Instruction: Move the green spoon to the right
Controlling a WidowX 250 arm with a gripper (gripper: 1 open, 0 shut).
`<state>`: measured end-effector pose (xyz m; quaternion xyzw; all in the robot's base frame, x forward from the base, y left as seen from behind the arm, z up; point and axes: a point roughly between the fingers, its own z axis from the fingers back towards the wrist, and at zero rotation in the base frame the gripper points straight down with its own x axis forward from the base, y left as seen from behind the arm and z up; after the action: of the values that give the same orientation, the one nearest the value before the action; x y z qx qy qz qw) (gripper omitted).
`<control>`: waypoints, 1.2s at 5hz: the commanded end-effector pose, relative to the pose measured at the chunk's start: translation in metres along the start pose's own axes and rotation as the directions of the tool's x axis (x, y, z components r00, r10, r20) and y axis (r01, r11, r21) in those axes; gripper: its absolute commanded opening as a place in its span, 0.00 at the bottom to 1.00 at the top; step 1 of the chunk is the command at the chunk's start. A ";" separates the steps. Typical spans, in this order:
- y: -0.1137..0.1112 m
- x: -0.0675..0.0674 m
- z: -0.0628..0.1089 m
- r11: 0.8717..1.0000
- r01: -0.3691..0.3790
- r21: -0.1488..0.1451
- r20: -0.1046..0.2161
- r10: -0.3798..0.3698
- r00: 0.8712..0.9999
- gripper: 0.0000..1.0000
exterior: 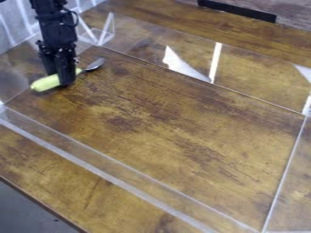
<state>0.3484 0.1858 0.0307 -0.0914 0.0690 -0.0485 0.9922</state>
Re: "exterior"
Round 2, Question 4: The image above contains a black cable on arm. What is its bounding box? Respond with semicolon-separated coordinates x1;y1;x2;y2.
63;7;81;28

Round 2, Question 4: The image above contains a clear acrylic enclosure wall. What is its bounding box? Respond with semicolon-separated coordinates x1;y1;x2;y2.
0;0;311;233

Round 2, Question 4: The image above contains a green handled metal spoon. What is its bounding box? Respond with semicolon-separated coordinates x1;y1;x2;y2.
30;57;105;92

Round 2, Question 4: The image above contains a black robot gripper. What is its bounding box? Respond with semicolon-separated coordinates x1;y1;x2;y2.
37;40;77;86

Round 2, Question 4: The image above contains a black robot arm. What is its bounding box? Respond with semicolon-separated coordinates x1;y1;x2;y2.
30;0;79;86

